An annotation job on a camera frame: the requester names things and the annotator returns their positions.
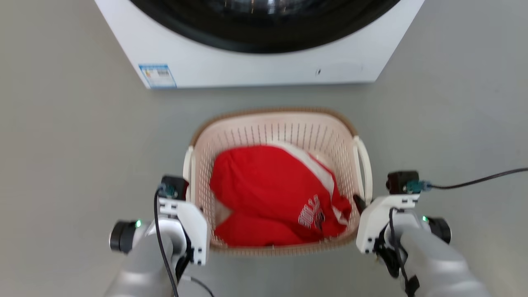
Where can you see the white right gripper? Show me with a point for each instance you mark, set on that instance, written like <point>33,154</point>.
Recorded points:
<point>371,222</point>

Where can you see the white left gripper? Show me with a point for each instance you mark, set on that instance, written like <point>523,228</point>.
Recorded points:
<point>194,222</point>

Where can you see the beige plastic laundry basket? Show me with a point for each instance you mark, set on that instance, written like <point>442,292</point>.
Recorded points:
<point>284,128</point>

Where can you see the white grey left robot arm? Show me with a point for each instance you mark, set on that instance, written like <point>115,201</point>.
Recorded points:
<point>140,264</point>

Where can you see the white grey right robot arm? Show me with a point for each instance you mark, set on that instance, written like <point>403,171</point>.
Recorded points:
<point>437,264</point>

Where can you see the red and white garment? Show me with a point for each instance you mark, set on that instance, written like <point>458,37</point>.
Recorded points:
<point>264,185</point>

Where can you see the blue energy label sticker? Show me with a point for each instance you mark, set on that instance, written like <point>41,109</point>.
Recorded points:
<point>157,76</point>

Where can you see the white washing machine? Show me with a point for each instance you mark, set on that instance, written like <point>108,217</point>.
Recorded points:
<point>264,68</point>

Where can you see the black round washing machine door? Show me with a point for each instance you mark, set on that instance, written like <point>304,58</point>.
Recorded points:
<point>264,24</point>

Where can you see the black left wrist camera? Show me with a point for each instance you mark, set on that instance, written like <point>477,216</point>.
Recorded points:
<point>175,186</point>

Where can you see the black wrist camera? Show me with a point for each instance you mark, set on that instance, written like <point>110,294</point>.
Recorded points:
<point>175,186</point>
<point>400,181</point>

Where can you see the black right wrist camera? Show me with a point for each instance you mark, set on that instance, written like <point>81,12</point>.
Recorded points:
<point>400,181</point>

